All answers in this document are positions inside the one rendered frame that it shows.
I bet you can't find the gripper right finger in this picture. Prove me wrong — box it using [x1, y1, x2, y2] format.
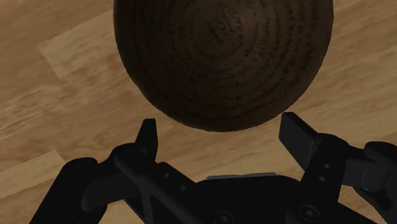
[278, 111, 397, 224]

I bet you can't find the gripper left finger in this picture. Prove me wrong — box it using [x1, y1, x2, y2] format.
[29, 118, 205, 224]

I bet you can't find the dark brown woven basket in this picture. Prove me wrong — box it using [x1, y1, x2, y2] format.
[113, 0, 335, 133]

